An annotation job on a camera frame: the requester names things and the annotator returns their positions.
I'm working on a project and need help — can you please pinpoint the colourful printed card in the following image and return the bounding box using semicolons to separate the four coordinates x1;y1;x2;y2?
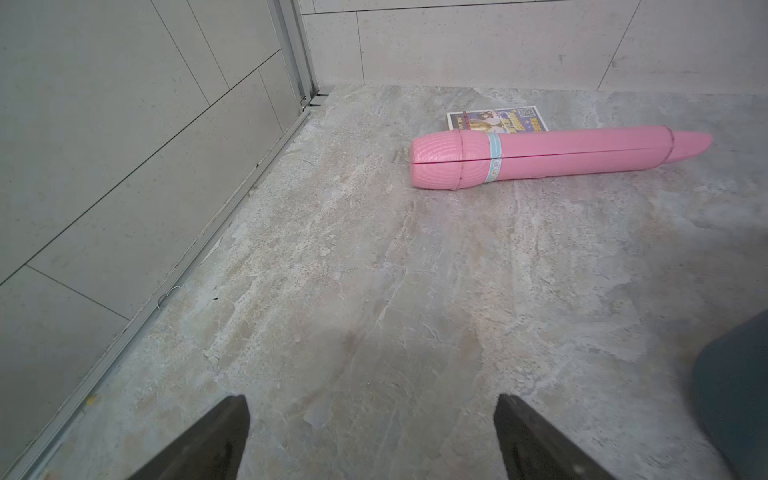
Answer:
446;106;548;133

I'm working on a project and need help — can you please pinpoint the pink plastic tube case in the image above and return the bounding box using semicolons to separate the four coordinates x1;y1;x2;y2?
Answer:
410;126;713;190

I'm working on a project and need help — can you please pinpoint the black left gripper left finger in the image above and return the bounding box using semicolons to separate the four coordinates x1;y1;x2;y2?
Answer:
129;395;250;480

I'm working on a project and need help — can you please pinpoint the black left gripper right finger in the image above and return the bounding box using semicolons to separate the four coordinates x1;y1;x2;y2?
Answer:
493;394;613;479

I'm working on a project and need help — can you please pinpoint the teal plastic storage box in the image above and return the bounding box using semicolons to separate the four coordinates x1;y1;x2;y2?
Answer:
691;311;767;479

